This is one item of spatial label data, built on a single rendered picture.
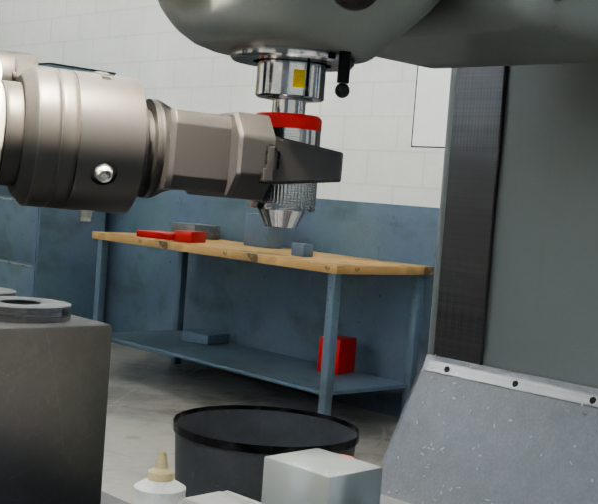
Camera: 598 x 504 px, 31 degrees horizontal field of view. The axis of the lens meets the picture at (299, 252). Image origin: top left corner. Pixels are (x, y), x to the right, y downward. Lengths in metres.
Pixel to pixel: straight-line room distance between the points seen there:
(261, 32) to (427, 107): 5.49
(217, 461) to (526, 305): 1.63
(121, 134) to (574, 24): 0.34
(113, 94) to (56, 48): 8.59
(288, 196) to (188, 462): 1.99
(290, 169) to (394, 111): 5.61
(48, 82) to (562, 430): 0.58
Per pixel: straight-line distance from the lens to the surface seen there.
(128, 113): 0.68
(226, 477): 2.62
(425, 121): 6.17
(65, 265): 8.10
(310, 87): 0.74
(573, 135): 1.05
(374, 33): 0.73
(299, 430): 3.02
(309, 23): 0.69
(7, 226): 8.34
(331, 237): 6.59
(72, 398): 0.97
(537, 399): 1.05
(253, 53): 0.73
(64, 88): 0.68
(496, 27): 0.79
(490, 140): 1.10
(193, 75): 7.73
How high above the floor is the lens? 1.21
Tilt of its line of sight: 3 degrees down
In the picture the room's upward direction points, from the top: 4 degrees clockwise
